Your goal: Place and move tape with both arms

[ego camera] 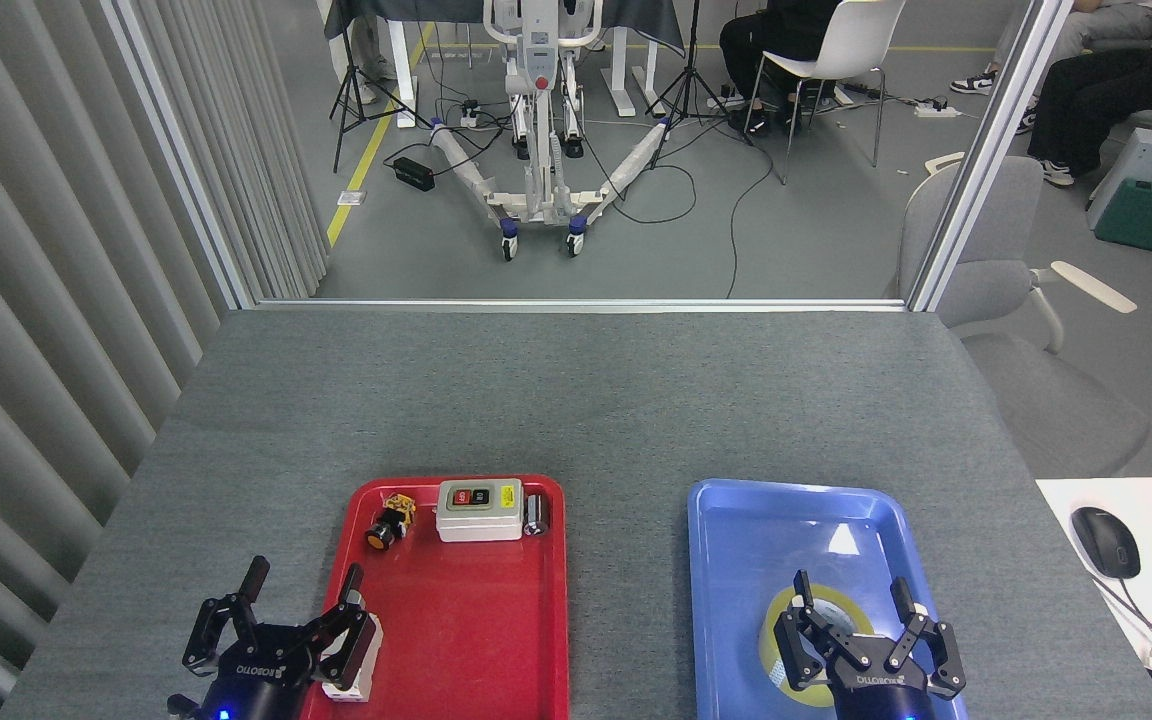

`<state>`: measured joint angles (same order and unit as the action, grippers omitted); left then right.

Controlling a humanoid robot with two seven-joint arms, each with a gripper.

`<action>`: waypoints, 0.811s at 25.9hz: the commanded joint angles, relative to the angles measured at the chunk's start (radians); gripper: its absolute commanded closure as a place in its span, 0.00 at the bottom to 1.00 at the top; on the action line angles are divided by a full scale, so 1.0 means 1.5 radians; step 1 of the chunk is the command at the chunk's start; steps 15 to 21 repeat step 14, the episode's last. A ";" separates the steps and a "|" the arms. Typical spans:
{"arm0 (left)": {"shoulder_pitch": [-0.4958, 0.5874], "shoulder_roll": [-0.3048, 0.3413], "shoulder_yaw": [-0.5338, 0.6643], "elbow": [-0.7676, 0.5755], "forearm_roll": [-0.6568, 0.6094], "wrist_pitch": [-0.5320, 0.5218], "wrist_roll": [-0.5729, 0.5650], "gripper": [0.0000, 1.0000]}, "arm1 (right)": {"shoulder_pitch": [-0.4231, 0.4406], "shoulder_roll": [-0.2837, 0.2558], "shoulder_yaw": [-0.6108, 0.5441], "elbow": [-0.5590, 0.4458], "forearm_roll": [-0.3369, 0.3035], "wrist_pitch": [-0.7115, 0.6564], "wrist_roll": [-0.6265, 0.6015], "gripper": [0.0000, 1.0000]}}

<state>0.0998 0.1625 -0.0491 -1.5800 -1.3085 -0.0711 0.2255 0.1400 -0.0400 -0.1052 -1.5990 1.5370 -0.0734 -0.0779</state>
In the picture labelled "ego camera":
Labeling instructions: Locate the silver horizontal rail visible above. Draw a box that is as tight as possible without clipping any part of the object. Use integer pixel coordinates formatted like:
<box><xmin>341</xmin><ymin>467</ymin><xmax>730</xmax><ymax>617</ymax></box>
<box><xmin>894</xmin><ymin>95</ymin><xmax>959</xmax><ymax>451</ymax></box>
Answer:
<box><xmin>254</xmin><ymin>297</ymin><xmax>909</xmax><ymax>314</ymax></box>

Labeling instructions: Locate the silver post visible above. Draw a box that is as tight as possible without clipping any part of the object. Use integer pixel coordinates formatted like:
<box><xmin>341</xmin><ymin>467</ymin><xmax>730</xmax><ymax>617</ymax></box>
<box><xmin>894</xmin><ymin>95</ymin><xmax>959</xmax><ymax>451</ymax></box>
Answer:
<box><xmin>904</xmin><ymin>0</ymin><xmax>1078</xmax><ymax>314</ymax></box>

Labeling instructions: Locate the black computer mouse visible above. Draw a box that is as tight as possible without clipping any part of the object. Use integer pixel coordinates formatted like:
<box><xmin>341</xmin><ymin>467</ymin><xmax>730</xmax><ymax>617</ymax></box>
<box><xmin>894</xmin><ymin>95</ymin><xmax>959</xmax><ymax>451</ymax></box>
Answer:
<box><xmin>1070</xmin><ymin>507</ymin><xmax>1143</xmax><ymax>581</ymax></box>

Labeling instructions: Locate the red plastic tray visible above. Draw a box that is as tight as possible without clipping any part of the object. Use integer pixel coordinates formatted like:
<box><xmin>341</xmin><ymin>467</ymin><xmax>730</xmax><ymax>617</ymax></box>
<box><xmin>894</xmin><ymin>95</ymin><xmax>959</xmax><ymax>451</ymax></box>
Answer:
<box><xmin>296</xmin><ymin>474</ymin><xmax>571</xmax><ymax>720</ymax></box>

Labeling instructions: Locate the white stand on wheels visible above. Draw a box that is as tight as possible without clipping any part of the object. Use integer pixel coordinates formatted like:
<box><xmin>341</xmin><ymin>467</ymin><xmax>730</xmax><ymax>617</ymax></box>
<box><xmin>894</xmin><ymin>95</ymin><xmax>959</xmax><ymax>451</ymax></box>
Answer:
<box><xmin>429</xmin><ymin>0</ymin><xmax>672</xmax><ymax>262</ymax></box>

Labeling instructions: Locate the white plastic chair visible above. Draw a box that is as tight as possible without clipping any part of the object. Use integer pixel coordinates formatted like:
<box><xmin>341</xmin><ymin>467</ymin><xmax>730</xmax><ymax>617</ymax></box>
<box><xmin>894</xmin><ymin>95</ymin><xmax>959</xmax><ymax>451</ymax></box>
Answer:
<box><xmin>743</xmin><ymin>0</ymin><xmax>908</xmax><ymax>187</ymax></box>

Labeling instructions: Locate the yellow tape roll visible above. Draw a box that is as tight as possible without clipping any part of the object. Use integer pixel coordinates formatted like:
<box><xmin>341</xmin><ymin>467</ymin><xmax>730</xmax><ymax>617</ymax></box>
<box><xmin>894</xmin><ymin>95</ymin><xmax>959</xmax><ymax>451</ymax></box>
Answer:
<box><xmin>758</xmin><ymin>584</ymin><xmax>879</xmax><ymax>709</ymax></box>

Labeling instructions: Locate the white red circuit breaker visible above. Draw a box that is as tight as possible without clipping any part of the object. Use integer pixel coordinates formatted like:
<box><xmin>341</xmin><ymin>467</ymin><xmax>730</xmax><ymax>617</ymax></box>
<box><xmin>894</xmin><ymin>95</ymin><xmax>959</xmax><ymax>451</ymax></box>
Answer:
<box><xmin>321</xmin><ymin>612</ymin><xmax>385</xmax><ymax>704</ymax></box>

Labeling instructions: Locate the blue plastic tray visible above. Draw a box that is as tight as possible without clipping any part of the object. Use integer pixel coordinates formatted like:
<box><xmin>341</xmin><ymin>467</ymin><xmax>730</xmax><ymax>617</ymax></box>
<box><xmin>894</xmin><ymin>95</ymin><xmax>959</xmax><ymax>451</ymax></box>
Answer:
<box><xmin>686</xmin><ymin>478</ymin><xmax>969</xmax><ymax>720</ymax></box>

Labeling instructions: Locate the grey office chair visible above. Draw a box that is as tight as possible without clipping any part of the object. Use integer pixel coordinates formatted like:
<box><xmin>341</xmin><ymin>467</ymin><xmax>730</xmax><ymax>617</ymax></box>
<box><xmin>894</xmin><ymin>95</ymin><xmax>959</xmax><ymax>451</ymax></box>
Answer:
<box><xmin>894</xmin><ymin>152</ymin><xmax>1152</xmax><ymax>479</ymax></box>

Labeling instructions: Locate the orange black push button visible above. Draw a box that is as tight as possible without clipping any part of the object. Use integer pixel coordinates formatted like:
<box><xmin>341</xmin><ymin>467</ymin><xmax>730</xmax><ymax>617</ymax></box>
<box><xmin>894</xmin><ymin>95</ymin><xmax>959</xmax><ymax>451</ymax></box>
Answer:
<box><xmin>365</xmin><ymin>493</ymin><xmax>417</xmax><ymax>551</ymax></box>

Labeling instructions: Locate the long black floor cable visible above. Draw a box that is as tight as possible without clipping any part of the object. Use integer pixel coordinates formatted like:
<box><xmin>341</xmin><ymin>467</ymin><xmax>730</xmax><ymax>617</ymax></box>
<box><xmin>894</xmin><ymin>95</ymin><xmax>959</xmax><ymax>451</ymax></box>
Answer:
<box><xmin>724</xmin><ymin>135</ymin><xmax>777</xmax><ymax>300</ymax></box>

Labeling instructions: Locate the white push button switch box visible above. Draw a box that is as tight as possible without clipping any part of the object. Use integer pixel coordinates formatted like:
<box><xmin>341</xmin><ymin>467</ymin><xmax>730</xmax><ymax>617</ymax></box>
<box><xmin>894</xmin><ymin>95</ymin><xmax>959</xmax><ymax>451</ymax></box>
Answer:
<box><xmin>435</xmin><ymin>478</ymin><xmax>525</xmax><ymax>543</ymax></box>

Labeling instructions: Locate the person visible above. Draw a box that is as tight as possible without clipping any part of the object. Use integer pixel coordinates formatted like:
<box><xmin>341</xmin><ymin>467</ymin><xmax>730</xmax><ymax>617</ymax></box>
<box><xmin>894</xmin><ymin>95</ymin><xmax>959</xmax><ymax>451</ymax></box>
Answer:
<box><xmin>340</xmin><ymin>14</ymin><xmax>400</xmax><ymax>107</ymax></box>
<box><xmin>1014</xmin><ymin>0</ymin><xmax>1152</xmax><ymax>189</ymax></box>
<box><xmin>950</xmin><ymin>0</ymin><xmax>1152</xmax><ymax>97</ymax></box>
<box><xmin>708</xmin><ymin>0</ymin><xmax>843</xmax><ymax>137</ymax></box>

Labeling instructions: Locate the black tripod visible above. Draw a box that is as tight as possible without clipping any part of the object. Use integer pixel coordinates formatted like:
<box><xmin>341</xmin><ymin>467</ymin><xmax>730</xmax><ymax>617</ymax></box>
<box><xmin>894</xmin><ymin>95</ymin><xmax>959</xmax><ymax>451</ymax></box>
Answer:
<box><xmin>643</xmin><ymin>0</ymin><xmax>754</xmax><ymax>172</ymax></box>
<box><xmin>328</xmin><ymin>0</ymin><xmax>435</xmax><ymax>175</ymax></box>

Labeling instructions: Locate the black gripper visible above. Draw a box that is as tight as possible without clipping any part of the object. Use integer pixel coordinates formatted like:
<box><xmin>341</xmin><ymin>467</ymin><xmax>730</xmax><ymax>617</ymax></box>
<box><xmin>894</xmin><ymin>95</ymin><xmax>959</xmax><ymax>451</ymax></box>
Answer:
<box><xmin>773</xmin><ymin>569</ymin><xmax>968</xmax><ymax>720</ymax></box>
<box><xmin>167</xmin><ymin>555</ymin><xmax>382</xmax><ymax>720</ymax></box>

